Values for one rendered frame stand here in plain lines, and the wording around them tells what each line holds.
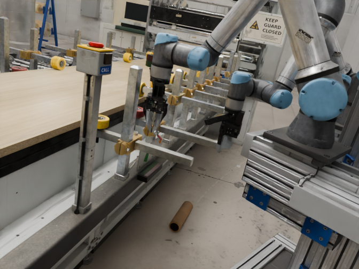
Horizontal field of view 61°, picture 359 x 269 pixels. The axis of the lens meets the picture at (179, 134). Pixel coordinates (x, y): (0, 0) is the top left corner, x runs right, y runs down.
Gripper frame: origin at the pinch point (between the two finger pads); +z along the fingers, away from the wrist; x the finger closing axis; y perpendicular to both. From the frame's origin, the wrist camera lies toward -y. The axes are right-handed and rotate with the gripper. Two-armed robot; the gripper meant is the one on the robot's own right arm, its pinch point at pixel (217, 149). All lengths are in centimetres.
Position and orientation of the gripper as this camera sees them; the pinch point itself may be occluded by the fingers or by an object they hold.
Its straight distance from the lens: 138.5
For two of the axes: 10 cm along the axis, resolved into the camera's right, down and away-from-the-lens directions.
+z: -1.8, 9.2, 3.4
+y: 9.3, 2.8, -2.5
